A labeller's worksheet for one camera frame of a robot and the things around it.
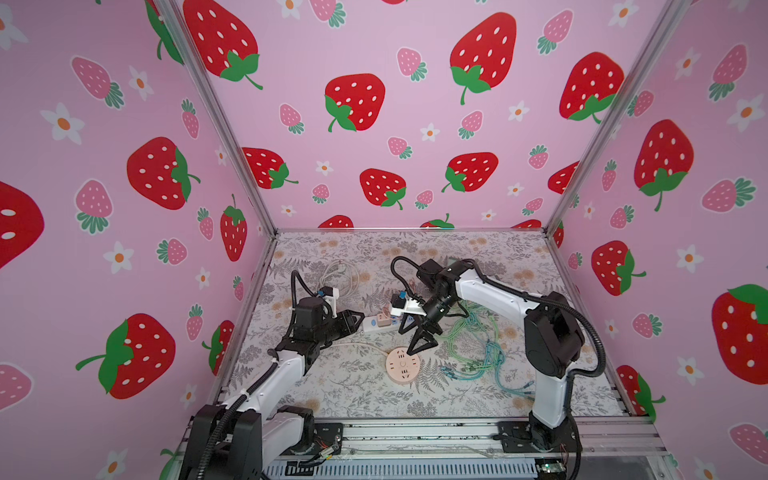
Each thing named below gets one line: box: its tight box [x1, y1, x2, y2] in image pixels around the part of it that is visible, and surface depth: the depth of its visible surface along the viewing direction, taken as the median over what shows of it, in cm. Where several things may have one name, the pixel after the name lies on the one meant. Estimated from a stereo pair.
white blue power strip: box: [362, 315, 400, 333], surface depth 93 cm
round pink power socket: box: [385, 347, 421, 383], surface depth 85 cm
